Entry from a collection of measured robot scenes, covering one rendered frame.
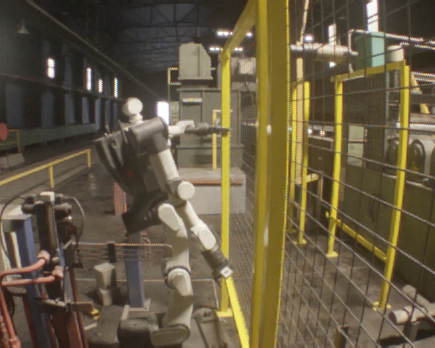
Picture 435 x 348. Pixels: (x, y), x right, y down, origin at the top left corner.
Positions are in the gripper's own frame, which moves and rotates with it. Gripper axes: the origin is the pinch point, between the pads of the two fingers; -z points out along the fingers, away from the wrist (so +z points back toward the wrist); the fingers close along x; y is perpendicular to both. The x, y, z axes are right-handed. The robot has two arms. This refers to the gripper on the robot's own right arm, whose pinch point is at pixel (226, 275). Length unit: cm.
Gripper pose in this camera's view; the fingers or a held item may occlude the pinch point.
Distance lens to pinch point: 165.3
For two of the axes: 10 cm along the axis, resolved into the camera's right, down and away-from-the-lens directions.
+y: -5.0, -0.6, 8.6
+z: -4.6, -8.2, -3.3
